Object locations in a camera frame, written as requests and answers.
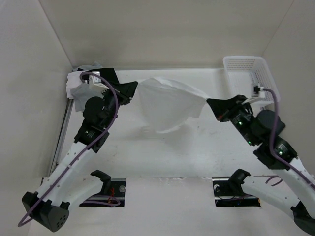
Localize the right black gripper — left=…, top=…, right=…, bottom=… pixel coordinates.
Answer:
left=206, top=94, right=258, bottom=146

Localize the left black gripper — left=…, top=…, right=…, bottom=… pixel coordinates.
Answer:
left=101, top=81, right=138, bottom=128

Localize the white tank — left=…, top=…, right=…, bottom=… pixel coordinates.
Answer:
left=137, top=77, right=208, bottom=132
left=66, top=71, right=84, bottom=99

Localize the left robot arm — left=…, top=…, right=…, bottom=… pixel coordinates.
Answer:
left=22, top=82, right=138, bottom=232

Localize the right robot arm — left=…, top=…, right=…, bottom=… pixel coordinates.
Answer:
left=206, top=95, right=315, bottom=236

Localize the folded black tank top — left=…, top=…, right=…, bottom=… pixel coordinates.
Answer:
left=99, top=68, right=120, bottom=84

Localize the folded grey tank top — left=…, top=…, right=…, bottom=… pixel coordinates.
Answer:
left=70, top=84, right=93, bottom=112

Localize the folded white tank top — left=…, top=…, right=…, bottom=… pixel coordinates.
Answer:
left=66, top=71, right=84, bottom=99

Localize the light grey folded top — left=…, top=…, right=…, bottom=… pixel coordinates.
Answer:
left=72, top=61, right=103, bottom=72

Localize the white plastic basket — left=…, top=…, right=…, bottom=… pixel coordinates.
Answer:
left=223, top=56, right=281, bottom=101

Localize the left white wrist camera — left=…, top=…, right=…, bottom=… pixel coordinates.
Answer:
left=89, top=75, right=109, bottom=93

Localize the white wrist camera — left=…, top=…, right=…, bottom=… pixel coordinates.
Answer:
left=89, top=75, right=109, bottom=93
left=245, top=85, right=266, bottom=104

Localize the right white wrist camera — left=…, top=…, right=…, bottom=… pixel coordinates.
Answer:
left=245, top=85, right=266, bottom=104

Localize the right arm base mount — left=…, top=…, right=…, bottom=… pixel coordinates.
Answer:
left=212, top=169, right=261, bottom=207

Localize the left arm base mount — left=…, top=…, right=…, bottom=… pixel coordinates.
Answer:
left=79, top=170, right=126, bottom=208

